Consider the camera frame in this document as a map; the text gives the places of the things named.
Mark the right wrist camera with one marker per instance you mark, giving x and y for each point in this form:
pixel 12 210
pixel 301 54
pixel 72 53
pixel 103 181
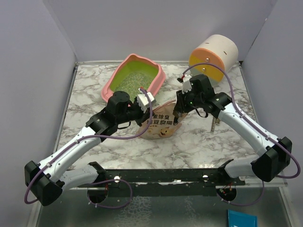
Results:
pixel 186 83

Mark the pink green litter box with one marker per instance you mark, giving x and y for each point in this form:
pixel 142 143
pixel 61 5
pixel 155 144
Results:
pixel 134 63

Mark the peach cat litter bag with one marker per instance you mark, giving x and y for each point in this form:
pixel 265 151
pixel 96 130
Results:
pixel 162 124

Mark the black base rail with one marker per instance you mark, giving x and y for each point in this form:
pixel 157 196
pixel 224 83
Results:
pixel 162 182

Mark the green cat litter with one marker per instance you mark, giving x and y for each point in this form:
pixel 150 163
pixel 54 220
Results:
pixel 133 81

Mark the blue card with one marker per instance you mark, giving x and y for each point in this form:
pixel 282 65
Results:
pixel 239 219

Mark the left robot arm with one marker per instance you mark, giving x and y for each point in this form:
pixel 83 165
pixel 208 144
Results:
pixel 48 178

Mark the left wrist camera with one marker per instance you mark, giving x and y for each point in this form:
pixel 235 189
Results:
pixel 144 100

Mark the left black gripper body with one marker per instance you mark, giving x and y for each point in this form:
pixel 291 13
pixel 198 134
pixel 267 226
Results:
pixel 135 113

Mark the round cream drawer cabinet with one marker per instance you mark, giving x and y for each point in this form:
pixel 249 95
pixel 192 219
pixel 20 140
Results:
pixel 218 50

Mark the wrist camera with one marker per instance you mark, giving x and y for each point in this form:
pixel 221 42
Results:
pixel 186 83
pixel 144 100

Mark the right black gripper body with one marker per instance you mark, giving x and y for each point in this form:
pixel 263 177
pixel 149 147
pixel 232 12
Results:
pixel 188 100

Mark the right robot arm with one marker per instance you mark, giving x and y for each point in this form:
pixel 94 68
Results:
pixel 272 152

